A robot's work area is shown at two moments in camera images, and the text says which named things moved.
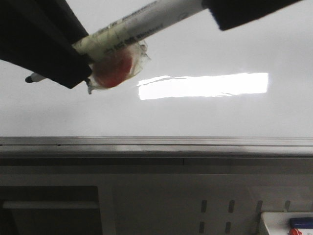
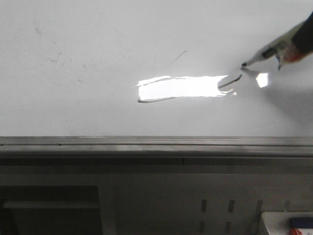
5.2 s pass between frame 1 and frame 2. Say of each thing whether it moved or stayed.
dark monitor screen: stayed
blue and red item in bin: stayed
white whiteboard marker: moved
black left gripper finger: moved
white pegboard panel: stayed
